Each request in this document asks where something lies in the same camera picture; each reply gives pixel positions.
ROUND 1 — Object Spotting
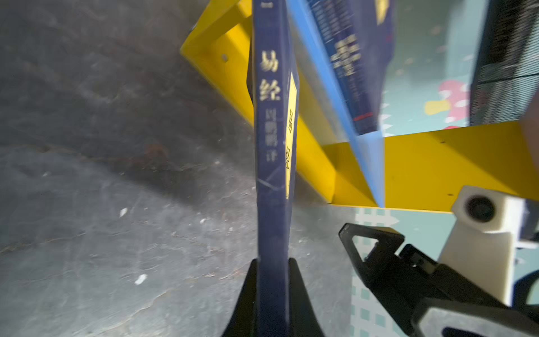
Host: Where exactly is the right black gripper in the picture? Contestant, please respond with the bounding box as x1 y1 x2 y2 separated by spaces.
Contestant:
338 223 538 336

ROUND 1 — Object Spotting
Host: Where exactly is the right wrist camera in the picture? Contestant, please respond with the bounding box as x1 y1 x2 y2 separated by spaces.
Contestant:
438 185 538 305

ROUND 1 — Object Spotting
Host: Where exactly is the navy book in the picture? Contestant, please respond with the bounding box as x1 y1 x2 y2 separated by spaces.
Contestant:
307 0 395 136
251 1 300 336

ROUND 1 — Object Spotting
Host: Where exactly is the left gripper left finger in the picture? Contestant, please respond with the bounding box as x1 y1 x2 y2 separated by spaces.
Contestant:
222 259 258 337

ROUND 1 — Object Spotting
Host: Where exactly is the black mesh wire basket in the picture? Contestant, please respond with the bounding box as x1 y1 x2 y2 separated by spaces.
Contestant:
469 1 538 126

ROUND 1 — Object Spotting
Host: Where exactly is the yellow pink blue bookshelf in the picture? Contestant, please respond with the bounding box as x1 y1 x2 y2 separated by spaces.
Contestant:
181 1 538 213

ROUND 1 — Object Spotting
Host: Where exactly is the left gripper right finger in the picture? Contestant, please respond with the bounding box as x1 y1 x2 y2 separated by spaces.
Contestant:
289 258 324 337

